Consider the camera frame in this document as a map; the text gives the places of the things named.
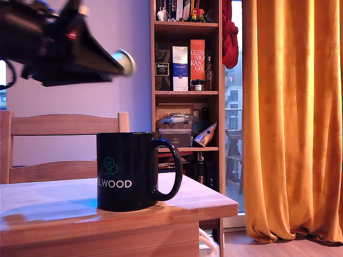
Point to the pale green coffee capsule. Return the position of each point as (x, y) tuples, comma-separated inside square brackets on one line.
[(128, 63)]

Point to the wooden chair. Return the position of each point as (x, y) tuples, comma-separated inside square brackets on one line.
[(64, 124)]

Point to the black Ardbeg box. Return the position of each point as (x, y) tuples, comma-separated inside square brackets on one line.
[(162, 69)]

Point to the white figurine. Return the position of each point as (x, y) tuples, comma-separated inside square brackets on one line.
[(161, 15)]

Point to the black mug with ELWOOD print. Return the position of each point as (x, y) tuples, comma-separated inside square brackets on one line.
[(125, 150)]

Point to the white and blue whisky box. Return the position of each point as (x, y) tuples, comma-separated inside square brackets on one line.
[(179, 83)]

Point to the white book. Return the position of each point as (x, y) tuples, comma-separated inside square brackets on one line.
[(179, 8)]

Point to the wooden bookshelf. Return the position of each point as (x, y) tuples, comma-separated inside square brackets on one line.
[(187, 93)]

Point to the orange Glenmorangie box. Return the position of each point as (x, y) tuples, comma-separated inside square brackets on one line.
[(197, 48)]

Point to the colourful toy figurine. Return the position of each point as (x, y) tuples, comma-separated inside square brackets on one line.
[(196, 14)]

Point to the clear plastic lidded container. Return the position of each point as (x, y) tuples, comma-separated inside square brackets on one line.
[(175, 120)]

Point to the small glass jar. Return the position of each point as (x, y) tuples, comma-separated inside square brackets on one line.
[(198, 87)]

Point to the clear glass bottle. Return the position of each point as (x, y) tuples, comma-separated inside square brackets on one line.
[(208, 75)]

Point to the black gift box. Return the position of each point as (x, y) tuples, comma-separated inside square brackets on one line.
[(175, 140)]

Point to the dark round bowl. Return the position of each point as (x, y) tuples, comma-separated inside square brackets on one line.
[(199, 126)]

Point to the red hanging cloth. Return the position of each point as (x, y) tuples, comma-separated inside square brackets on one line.
[(229, 40)]

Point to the gold and blue snack bag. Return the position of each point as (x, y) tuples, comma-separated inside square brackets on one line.
[(204, 135)]

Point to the black flask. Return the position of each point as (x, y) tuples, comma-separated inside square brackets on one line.
[(199, 168)]

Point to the balcony chair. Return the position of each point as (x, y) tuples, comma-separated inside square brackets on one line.
[(234, 139)]

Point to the orange curtain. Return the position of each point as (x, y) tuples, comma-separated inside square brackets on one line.
[(289, 107)]

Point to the wooden picture frame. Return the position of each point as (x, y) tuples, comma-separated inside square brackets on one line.
[(173, 109)]

